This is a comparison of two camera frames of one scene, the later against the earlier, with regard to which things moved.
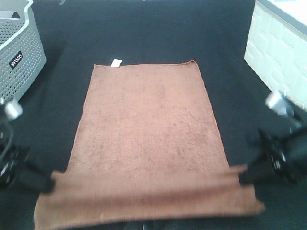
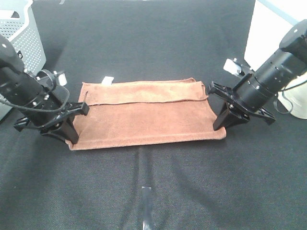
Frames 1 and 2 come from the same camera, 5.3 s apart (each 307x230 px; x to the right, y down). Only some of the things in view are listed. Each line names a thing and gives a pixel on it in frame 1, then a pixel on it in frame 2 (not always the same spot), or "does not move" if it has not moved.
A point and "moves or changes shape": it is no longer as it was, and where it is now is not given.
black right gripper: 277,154 to 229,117
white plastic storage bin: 276,46 does not move
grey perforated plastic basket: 22,53 does not move
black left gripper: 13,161 to 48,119
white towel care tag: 116,63 to 107,80
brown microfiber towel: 147,151 moves or changes shape
